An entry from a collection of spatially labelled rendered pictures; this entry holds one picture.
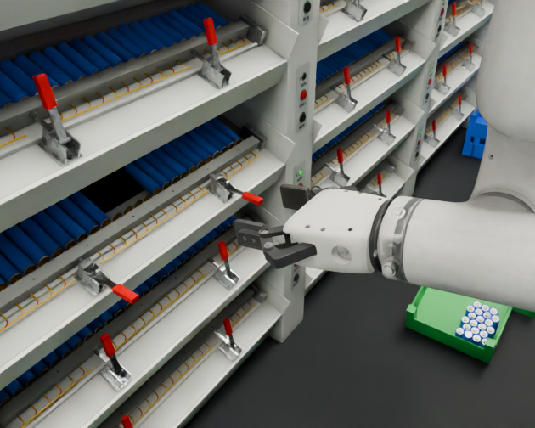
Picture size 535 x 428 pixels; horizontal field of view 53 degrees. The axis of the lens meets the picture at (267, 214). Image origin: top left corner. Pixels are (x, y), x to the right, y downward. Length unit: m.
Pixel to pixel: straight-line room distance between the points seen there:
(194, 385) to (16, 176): 0.61
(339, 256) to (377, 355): 0.77
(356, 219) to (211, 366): 0.64
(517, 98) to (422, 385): 0.92
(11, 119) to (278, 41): 0.45
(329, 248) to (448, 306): 0.89
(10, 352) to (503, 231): 0.54
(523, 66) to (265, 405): 0.92
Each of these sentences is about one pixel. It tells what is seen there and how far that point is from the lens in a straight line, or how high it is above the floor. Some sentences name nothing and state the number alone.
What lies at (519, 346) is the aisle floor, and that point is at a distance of 1.42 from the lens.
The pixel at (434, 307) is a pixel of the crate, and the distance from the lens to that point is 1.40.
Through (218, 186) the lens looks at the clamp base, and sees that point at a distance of 0.87.
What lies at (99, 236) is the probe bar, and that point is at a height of 0.53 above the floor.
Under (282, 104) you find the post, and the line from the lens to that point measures 0.95.
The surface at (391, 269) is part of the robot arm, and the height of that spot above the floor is 0.64.
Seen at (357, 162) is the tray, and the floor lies 0.30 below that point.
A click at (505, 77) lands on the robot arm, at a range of 0.42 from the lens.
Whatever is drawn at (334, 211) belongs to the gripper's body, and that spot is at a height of 0.65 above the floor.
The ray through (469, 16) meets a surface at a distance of 2.01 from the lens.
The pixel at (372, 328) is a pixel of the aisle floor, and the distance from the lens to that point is 1.35.
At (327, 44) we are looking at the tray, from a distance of 1.03.
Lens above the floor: 0.96
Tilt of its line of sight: 35 degrees down
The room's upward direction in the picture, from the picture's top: straight up
